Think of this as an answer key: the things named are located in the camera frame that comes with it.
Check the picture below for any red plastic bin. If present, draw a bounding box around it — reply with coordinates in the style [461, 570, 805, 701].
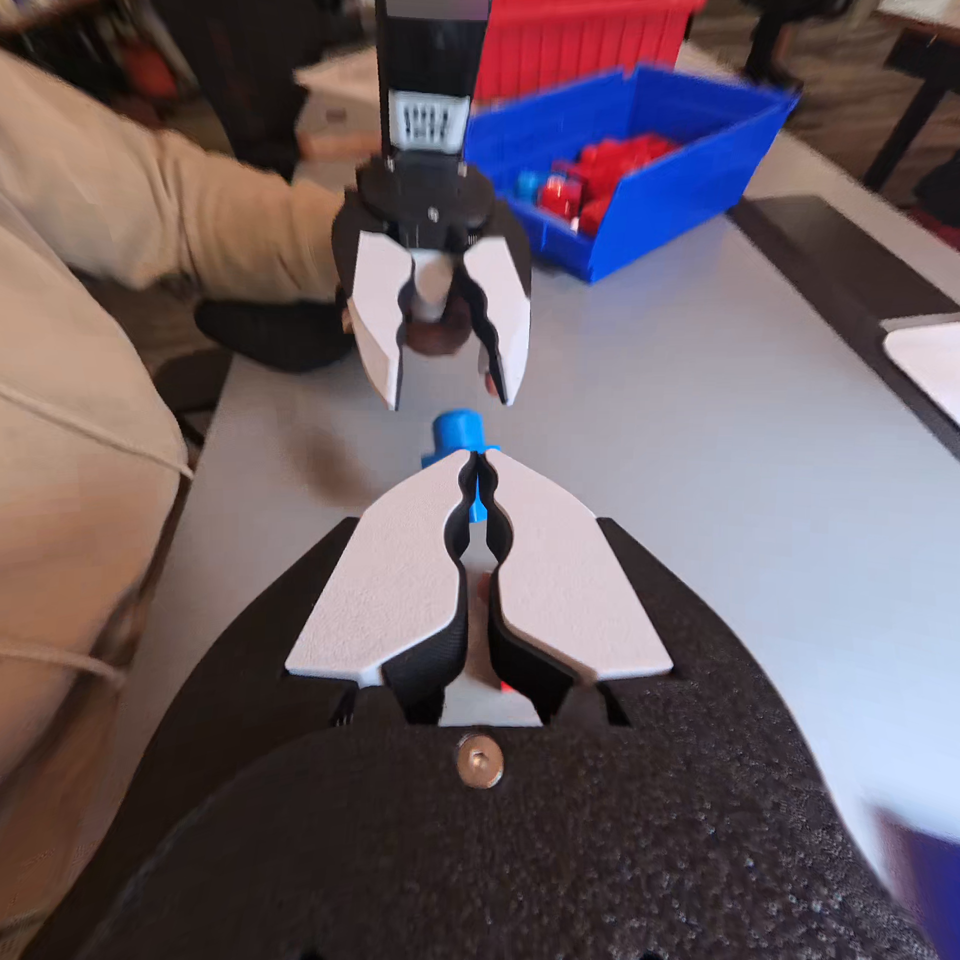
[472, 0, 708, 107]

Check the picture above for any blue plastic bin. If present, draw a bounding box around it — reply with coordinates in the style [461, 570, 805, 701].
[872, 808, 960, 960]
[463, 62, 801, 286]

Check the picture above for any person's left forearm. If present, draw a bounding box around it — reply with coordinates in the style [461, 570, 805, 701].
[0, 51, 348, 303]

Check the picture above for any blue mega block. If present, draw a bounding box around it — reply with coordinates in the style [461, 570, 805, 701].
[420, 407, 503, 524]

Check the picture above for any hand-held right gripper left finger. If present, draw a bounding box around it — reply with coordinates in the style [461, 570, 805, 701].
[283, 448, 479, 689]

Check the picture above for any white document stand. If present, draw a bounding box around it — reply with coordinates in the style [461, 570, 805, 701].
[880, 312, 960, 432]

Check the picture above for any pile of mega blocks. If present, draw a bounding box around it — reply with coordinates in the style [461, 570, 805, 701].
[513, 132, 681, 239]

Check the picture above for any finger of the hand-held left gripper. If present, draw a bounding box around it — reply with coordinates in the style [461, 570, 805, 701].
[347, 229, 417, 414]
[450, 234, 534, 409]

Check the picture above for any black armrest pad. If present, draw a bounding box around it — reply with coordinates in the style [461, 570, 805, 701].
[193, 297, 355, 375]

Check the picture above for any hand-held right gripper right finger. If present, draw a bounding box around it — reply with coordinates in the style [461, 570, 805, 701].
[478, 446, 675, 685]

